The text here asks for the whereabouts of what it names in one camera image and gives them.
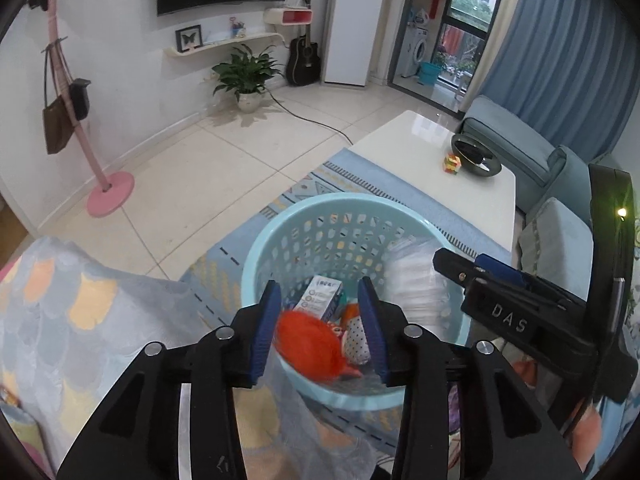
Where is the grey yellow printed blanket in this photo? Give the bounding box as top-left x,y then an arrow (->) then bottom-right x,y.
0,237 -> 281,480

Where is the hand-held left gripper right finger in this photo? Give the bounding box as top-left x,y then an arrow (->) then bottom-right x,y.
356,276 -> 586,480

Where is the light blue plastic basket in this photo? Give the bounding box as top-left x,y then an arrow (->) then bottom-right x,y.
245,192 -> 473,408

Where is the white washing machine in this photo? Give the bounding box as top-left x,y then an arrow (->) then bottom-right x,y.
407,27 -> 431,78

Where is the potted green plant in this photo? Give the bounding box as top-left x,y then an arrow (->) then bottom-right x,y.
210,44 -> 283,112

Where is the clear ribbed plastic tray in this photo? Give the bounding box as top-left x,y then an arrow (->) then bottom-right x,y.
380,240 -> 461,323

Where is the white coffee table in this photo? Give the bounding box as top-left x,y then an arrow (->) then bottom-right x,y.
350,110 -> 518,256

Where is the white pink box shelf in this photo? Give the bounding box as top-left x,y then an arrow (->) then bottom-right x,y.
263,7 -> 313,27

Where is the black floor cable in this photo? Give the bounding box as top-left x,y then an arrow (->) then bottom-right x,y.
267,87 -> 353,143

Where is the metal bowl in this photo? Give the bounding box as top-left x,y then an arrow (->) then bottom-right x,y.
451,134 -> 503,177

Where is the white polka-dot tissue pack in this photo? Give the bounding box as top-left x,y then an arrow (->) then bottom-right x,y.
345,317 -> 373,363

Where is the teal bucket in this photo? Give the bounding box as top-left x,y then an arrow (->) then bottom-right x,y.
419,61 -> 443,87

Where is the black acoustic guitar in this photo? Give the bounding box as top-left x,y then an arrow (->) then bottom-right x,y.
286,0 -> 322,87

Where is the light blue cushion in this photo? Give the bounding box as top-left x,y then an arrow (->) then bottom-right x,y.
517,197 -> 596,301

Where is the orange fluffy toy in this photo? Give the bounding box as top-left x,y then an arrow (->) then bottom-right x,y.
275,310 -> 363,381

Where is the white low wall shelf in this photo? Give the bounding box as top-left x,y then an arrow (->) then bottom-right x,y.
162,32 -> 285,58

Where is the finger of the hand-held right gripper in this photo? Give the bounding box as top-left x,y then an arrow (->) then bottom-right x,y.
475,253 -> 586,309
432,247 -> 483,288

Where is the blue grey sofa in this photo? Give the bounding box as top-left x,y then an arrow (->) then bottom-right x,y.
460,95 -> 640,311

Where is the person's right hand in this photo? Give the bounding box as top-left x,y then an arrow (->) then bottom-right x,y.
514,355 -> 603,468

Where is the pink coat rack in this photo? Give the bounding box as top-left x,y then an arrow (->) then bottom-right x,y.
42,0 -> 136,218

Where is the white blue small box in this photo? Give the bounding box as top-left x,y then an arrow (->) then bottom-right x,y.
292,276 -> 346,323

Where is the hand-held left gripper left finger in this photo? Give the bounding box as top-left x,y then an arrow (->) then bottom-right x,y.
56,280 -> 283,480

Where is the brown tote bag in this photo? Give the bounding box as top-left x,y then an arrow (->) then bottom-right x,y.
42,50 -> 76,156

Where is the blue curtain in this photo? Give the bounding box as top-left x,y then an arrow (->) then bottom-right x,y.
462,0 -> 640,161

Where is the framed butterfly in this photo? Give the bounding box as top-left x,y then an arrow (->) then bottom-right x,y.
175,25 -> 203,54

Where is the clear plastic bag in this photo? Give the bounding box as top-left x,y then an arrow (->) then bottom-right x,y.
260,355 -> 376,480

